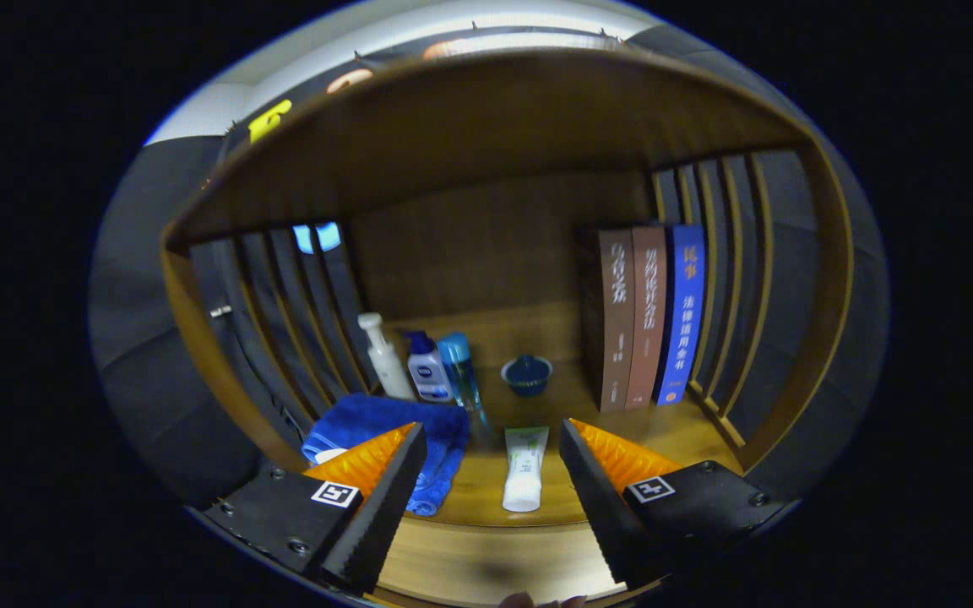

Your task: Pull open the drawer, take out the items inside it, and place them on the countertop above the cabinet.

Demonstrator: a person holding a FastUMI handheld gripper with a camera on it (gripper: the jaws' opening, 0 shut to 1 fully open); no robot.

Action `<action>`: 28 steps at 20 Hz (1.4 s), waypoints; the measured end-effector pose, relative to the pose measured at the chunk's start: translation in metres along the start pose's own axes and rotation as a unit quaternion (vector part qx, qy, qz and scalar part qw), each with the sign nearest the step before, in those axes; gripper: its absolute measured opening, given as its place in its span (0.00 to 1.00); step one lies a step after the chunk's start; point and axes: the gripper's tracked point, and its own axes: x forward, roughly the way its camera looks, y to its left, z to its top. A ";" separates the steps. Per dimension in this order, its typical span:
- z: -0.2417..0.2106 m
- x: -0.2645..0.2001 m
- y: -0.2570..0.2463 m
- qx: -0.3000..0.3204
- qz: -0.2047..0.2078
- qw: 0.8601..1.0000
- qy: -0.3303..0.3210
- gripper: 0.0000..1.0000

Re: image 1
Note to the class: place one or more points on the white and green tube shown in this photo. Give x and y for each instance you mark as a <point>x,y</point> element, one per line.
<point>524,473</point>

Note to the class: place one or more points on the blue book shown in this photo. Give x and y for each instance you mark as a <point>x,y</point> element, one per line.
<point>682,321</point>

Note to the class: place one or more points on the brown wooden cabinet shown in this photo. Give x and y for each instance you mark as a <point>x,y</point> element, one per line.
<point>470,127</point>

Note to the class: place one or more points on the wooden countertop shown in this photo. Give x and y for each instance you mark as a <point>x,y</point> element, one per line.
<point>567,405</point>

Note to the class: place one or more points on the dark blue lidded cup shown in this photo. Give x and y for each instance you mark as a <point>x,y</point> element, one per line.
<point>527,376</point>

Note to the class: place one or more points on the light brown book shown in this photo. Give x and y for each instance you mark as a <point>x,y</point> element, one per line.
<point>647,321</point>

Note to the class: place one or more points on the folded blue towel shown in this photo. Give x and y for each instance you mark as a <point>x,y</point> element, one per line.
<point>444,439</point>

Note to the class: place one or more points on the white pump bottle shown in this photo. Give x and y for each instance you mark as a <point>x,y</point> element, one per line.
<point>389,363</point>

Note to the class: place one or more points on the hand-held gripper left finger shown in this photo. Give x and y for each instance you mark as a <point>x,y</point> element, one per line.
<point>385,507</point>

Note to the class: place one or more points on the dark brown book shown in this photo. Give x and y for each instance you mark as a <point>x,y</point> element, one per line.
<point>613,321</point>

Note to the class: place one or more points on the slim teal bottle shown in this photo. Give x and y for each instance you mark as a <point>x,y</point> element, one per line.
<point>459,371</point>

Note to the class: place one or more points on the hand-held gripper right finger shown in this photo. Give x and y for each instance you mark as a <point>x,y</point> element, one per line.
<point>600,507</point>

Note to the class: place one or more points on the white bottle with blue cap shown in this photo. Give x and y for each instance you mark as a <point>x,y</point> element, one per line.
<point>429,376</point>

